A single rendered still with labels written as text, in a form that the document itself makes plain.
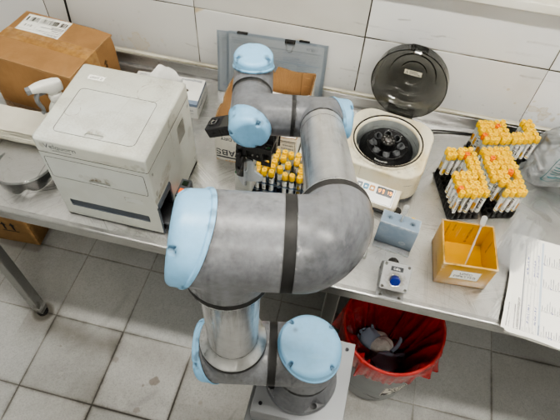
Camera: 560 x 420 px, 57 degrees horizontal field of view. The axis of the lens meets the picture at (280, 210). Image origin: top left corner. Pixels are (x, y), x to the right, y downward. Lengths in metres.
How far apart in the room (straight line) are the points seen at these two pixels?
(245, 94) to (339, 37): 0.72
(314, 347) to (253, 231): 0.43
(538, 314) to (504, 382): 0.94
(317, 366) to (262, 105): 0.46
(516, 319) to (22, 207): 1.33
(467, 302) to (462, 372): 0.93
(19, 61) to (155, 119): 0.59
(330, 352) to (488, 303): 0.59
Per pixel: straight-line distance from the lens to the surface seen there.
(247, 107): 0.90
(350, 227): 0.57
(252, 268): 0.55
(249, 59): 0.97
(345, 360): 1.18
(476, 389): 2.30
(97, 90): 1.37
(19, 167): 1.68
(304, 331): 0.94
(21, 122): 1.76
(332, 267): 0.56
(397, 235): 1.37
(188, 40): 1.76
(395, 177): 1.43
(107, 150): 1.22
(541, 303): 1.46
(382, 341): 2.01
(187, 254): 0.55
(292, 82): 1.65
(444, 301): 1.38
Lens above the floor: 2.05
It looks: 54 degrees down
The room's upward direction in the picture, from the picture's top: 4 degrees clockwise
